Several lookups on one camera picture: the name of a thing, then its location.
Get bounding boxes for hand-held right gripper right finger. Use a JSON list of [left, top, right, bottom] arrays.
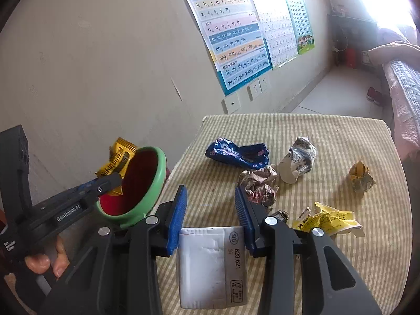
[[234, 185, 383, 315]]

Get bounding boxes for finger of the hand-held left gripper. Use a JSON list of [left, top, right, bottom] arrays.
[[78, 172, 123, 204]]

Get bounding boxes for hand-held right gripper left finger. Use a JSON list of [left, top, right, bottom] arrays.
[[64, 185, 189, 315]]

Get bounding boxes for gold striped snack wrapper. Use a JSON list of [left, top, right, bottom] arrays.
[[95, 137, 138, 196]]

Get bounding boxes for green bin with red inside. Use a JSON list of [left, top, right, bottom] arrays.
[[95, 146, 169, 229]]

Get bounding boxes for pink wrapper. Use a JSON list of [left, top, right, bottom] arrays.
[[238, 165, 280, 208]]

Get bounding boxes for white drink carton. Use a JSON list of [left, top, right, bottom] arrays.
[[177, 226, 247, 309]]

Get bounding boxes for yellow snack wrapper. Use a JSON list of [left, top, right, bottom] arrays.
[[349, 161, 375, 192]]

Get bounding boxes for person's left hand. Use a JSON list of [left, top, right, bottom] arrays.
[[24, 236, 71, 278]]

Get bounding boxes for blue snack wrapper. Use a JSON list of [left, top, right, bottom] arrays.
[[205, 138, 270, 169]]

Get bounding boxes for yellow white wrapper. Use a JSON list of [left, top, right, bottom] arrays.
[[291, 202, 365, 238]]

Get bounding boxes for striped cloth covered table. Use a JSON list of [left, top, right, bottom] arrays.
[[154, 114, 412, 315]]

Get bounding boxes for red container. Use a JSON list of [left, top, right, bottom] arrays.
[[344, 48, 358, 68]]

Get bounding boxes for blue patchwork quilt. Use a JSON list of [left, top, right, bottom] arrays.
[[384, 60, 420, 128]]

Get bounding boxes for dark metal shelf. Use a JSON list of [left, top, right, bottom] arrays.
[[328, 5, 378, 69]]

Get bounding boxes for orange blanket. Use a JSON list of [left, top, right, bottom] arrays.
[[367, 41, 420, 64]]

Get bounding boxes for pink folded blanket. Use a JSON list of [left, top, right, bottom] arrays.
[[377, 26, 414, 45]]

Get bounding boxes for window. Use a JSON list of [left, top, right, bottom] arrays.
[[358, 0, 414, 30]]

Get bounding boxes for blue-bordered letter wall poster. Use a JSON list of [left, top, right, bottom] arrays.
[[175, 0, 274, 96]]

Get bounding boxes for white chart wall poster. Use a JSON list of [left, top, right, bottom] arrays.
[[244, 0, 299, 69]]

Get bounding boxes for green chart wall poster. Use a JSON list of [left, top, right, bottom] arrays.
[[282, 0, 316, 55]]

